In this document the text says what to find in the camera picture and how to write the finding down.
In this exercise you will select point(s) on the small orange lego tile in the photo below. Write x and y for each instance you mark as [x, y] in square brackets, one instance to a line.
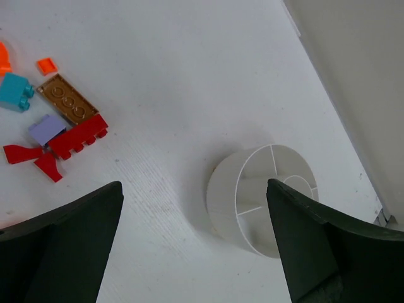
[46, 66]

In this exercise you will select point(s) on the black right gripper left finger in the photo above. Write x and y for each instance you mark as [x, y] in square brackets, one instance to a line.
[61, 255]

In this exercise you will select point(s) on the white round divided container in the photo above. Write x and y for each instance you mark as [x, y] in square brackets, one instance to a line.
[236, 194]

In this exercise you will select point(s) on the tan lego plate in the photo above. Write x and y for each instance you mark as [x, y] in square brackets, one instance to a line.
[66, 99]

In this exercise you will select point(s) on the lavender lego brick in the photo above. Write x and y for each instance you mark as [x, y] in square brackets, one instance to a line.
[46, 129]

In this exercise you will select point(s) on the red lego wedge piece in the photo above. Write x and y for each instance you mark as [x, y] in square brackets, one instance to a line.
[47, 164]

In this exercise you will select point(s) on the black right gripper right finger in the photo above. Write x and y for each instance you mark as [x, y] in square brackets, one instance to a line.
[328, 256]

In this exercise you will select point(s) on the orange curved lego piece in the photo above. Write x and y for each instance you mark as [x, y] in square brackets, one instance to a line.
[5, 65]

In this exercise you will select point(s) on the small teal lego brick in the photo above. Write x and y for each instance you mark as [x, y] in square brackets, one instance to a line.
[16, 92]

